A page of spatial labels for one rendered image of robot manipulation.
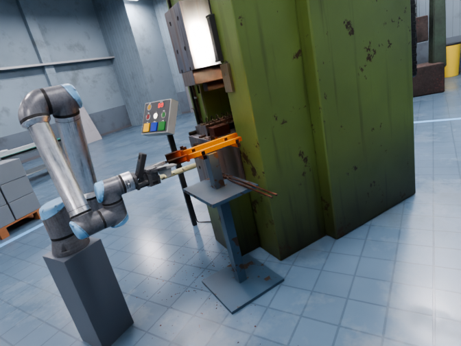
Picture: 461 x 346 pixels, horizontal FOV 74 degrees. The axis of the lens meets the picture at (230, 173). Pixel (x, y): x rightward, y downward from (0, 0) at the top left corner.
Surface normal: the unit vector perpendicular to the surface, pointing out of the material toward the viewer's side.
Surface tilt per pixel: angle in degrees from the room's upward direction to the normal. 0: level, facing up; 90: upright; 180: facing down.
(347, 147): 90
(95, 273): 90
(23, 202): 90
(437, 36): 90
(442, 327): 0
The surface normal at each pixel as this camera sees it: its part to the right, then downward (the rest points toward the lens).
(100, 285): 0.83, 0.00
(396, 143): 0.48, 0.18
